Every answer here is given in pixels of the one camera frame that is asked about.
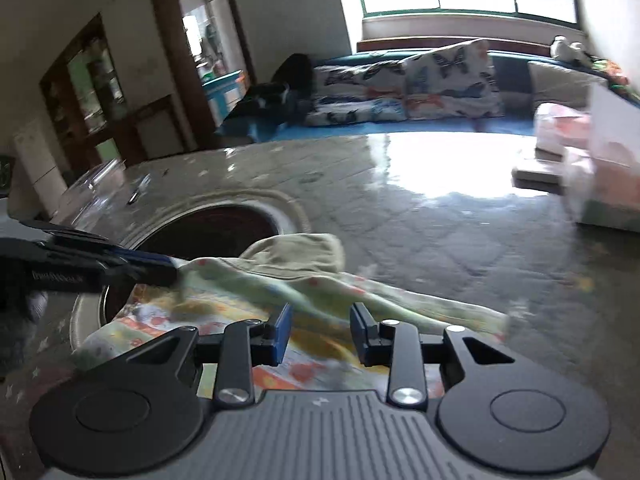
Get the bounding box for blue sofa bench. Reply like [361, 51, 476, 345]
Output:
[215, 47, 608, 143]

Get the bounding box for pink green plush toy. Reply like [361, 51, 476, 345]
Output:
[591, 59, 630, 87]

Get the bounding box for grey pillow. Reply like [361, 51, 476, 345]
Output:
[526, 60, 609, 109]

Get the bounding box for flat butterfly print cushion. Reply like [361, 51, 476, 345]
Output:
[304, 97, 408, 127]

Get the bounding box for pink green tissue pack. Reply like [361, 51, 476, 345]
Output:
[564, 139, 640, 234]

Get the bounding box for round black induction cooker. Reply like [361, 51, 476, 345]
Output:
[99, 204, 292, 333]

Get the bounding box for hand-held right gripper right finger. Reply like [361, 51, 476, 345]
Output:
[350, 302, 516, 408]

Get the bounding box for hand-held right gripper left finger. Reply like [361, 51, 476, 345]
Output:
[120, 304, 293, 408]

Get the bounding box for pastel patterned pyjama pants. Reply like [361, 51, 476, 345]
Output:
[81, 232, 512, 402]

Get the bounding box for brown door frame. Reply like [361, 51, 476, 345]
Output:
[145, 0, 257, 148]

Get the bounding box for clear plastic lid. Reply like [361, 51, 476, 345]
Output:
[56, 157, 127, 223]

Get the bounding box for blue cabinet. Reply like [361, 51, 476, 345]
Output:
[201, 70, 249, 122]

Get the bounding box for person's left hand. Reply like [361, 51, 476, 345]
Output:
[0, 291, 49, 377]

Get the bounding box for small butterfly print pillow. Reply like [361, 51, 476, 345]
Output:
[312, 59, 408, 103]

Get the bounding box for large butterfly print pillow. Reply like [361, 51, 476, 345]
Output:
[402, 38, 506, 121]

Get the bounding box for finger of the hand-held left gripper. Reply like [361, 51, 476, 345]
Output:
[99, 265, 181, 292]
[20, 220, 173, 266]

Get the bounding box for flat white box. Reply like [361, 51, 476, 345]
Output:
[511, 152, 569, 194]

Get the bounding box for silver pen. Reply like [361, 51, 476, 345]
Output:
[127, 174, 152, 206]

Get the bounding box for black clothes pile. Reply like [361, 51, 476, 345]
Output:
[239, 52, 317, 117]

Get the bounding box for white appliance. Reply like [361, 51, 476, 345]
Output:
[12, 119, 69, 217]

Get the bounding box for wooden glass display cabinet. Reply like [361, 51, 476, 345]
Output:
[39, 12, 147, 173]

